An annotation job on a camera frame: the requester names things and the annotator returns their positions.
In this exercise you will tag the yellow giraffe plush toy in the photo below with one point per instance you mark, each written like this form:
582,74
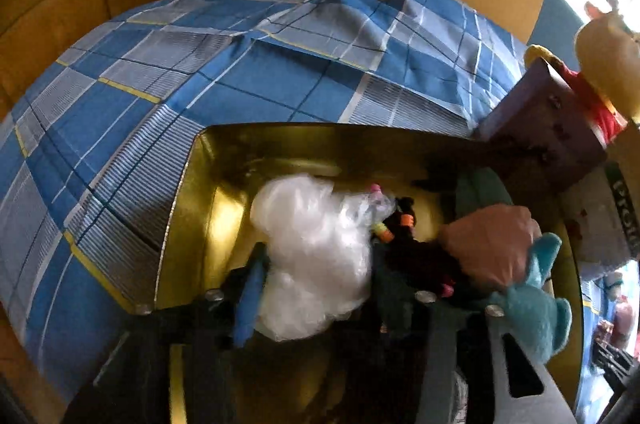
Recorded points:
605,54

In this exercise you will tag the blue checked bedsheet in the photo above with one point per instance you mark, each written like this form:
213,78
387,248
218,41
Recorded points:
200,69

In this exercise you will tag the white fluffy plastic wad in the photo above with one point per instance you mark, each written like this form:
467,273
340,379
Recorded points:
310,254

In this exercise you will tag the gold metal tray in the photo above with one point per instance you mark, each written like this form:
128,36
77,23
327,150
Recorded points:
220,204

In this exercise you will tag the white protein powder can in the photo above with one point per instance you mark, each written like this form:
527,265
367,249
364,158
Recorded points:
610,214

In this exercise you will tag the teal plush toy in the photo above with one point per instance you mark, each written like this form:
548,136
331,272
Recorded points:
535,309

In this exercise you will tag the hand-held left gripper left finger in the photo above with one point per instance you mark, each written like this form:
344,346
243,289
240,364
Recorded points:
247,304

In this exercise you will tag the black doll with beads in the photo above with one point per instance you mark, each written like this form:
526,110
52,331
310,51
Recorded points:
420,254

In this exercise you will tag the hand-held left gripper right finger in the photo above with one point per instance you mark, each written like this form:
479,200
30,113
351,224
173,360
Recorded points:
440,334

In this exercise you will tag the pink box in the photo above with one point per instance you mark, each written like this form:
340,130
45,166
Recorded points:
545,129

